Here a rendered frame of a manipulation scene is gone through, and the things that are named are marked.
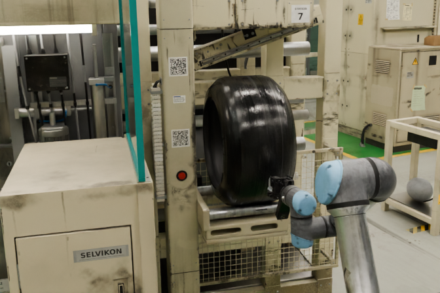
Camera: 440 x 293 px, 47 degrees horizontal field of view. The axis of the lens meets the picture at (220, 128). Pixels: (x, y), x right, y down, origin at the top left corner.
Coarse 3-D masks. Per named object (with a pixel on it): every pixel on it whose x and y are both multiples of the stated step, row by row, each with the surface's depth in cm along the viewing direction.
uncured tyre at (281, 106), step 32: (224, 96) 203; (256, 96) 202; (224, 128) 199; (256, 128) 195; (288, 128) 199; (224, 160) 201; (256, 160) 196; (288, 160) 200; (224, 192) 208; (256, 192) 204
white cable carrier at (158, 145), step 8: (152, 88) 201; (152, 96) 203; (152, 104) 204; (152, 112) 205; (160, 112) 204; (160, 120) 205; (160, 128) 205; (160, 136) 206; (160, 144) 207; (160, 152) 208; (160, 160) 208; (160, 168) 209; (160, 176) 210; (160, 184) 210; (160, 192) 211; (160, 200) 212
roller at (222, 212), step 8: (216, 208) 212; (224, 208) 212; (232, 208) 212; (240, 208) 213; (248, 208) 213; (256, 208) 214; (264, 208) 215; (272, 208) 215; (216, 216) 210; (224, 216) 211; (232, 216) 212
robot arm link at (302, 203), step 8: (288, 192) 176; (296, 192) 171; (304, 192) 170; (288, 200) 174; (296, 200) 168; (304, 200) 167; (312, 200) 168; (296, 208) 168; (304, 208) 167; (312, 208) 168; (296, 216) 170; (304, 216) 170
